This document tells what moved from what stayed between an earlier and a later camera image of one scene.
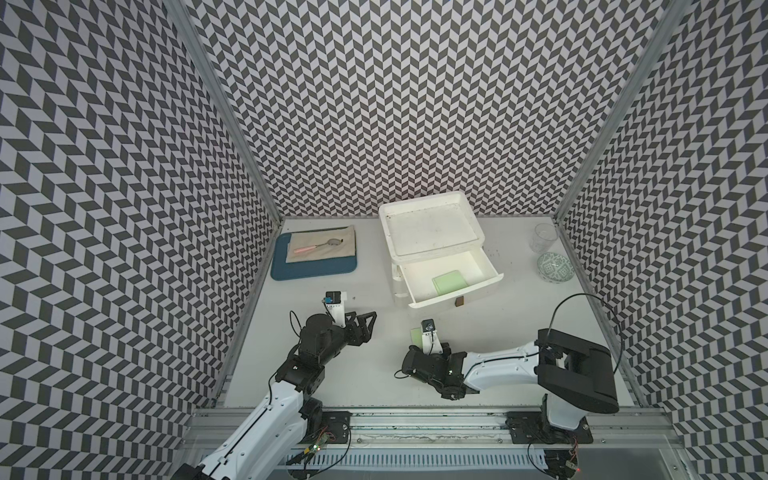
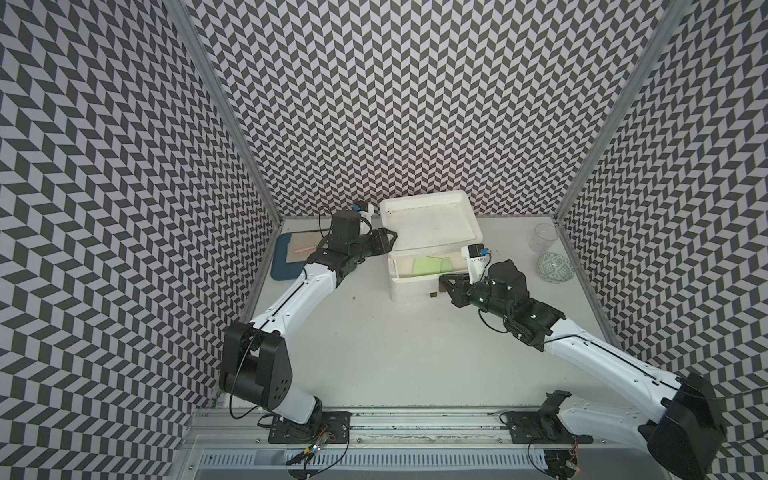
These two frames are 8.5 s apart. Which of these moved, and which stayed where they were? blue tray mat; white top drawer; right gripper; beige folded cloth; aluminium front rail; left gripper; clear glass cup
Moved: right gripper; left gripper; white top drawer
Stayed: clear glass cup; blue tray mat; beige folded cloth; aluminium front rail
